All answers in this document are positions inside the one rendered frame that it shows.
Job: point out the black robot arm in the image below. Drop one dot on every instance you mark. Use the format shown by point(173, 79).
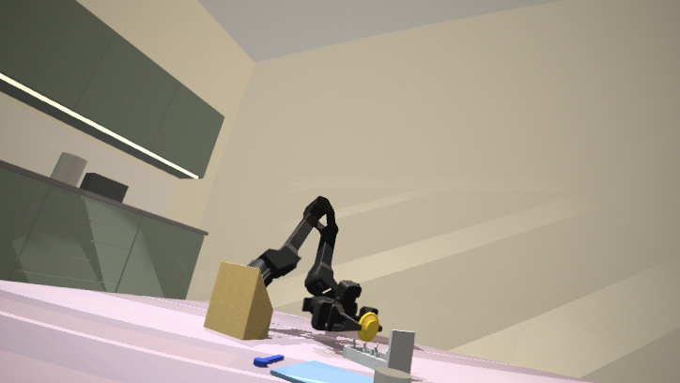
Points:
point(274, 264)

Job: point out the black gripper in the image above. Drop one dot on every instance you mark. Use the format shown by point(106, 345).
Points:
point(338, 317)

